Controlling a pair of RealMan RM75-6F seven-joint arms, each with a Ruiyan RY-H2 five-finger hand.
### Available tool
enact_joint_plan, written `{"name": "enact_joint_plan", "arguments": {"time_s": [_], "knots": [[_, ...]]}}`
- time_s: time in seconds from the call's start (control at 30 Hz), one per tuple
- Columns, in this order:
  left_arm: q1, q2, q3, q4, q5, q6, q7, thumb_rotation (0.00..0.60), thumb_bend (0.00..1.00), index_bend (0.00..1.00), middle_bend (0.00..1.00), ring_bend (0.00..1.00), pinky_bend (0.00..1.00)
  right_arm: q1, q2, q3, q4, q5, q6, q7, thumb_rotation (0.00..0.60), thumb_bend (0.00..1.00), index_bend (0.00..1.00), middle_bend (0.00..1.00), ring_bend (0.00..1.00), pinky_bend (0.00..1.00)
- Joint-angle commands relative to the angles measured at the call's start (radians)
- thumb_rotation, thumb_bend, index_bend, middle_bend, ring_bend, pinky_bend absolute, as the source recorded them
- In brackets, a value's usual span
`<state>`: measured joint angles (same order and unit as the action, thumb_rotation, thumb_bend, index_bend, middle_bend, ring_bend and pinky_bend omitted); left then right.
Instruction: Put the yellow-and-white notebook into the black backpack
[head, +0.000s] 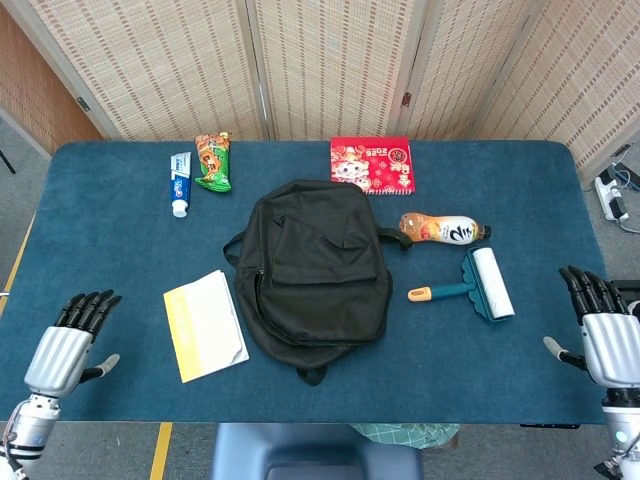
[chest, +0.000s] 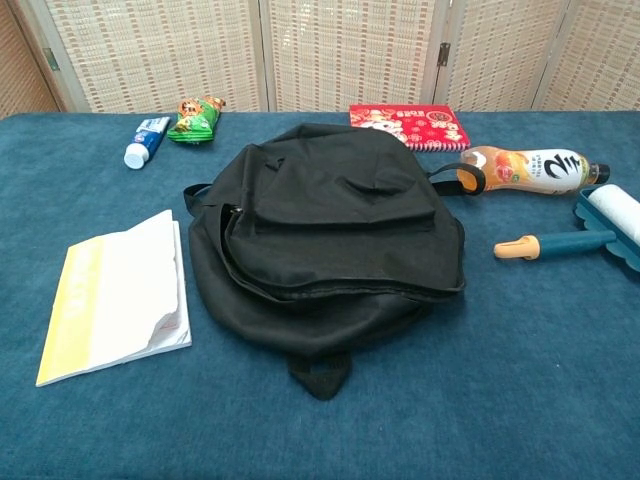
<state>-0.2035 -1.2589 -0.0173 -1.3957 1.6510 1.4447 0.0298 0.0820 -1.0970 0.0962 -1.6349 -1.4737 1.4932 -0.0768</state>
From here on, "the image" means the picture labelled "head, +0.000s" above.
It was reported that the green checked cloth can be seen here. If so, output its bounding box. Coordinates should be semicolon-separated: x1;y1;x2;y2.
349;423;461;450

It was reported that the blue cable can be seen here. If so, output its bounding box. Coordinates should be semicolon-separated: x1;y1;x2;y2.
612;162;640;194

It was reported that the white power strip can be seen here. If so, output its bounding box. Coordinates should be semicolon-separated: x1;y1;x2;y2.
593;167;630;222

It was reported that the green snack bag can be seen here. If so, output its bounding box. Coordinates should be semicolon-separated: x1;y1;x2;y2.
193;131;234;194

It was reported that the black backpack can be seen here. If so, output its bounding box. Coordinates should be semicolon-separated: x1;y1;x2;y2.
222;178;414;387

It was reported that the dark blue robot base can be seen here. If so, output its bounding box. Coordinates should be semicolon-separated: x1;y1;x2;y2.
209;422;425;480

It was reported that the orange drink bottle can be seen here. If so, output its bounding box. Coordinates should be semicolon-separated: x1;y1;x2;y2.
398;212;493;248

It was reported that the yellow white booklet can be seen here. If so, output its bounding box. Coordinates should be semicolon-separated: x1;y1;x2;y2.
162;269;250;385

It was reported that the woven folding screen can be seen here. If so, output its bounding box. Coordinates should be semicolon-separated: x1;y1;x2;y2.
0;0;640;176

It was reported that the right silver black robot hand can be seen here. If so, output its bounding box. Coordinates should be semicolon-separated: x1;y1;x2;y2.
543;265;640;389

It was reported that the blue white toothpaste tube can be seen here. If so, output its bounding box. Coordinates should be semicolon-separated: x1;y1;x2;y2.
169;151;193;219

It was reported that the teal lint roller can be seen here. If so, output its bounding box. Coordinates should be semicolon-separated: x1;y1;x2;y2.
407;246;516;327

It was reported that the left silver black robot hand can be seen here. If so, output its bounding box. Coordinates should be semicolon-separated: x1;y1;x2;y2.
23;288;123;399

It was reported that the red spiral notebook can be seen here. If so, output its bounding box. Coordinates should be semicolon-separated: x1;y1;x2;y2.
329;134;417;197

